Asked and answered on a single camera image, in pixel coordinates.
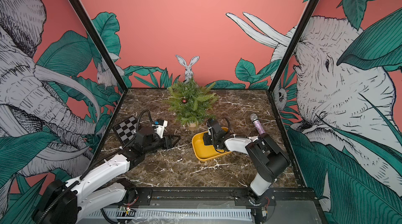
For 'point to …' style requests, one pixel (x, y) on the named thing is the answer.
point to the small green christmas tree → (191, 102)
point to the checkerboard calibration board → (126, 130)
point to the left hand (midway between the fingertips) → (179, 136)
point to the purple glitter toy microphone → (254, 118)
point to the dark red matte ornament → (184, 101)
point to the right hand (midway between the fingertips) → (203, 135)
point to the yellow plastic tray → (207, 153)
